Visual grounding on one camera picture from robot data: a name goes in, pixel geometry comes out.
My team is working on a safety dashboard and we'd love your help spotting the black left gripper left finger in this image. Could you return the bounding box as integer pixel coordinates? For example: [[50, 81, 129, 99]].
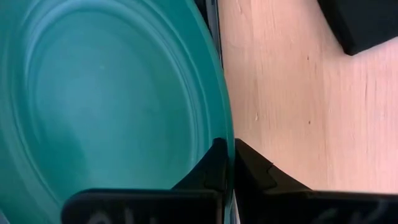
[[61, 138, 229, 224]]

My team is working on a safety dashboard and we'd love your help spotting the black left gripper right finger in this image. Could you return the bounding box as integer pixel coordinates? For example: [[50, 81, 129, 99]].
[[233, 138, 398, 224]]

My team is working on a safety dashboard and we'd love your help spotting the green round plate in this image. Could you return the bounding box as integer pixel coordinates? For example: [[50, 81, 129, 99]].
[[0, 0, 236, 224]]

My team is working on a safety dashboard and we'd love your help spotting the black napkin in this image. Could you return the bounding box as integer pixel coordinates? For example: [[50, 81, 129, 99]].
[[317, 0, 398, 57]]

